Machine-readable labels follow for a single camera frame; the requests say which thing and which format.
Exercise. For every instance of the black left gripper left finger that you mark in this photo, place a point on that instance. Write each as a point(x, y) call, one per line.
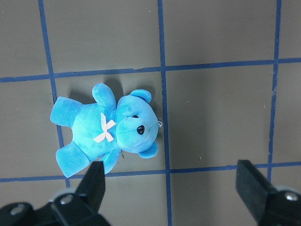
point(80, 208)

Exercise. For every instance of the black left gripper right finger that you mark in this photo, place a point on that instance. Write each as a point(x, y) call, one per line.
point(269, 205)

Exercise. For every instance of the blue teddy bear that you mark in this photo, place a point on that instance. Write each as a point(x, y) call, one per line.
point(104, 129)

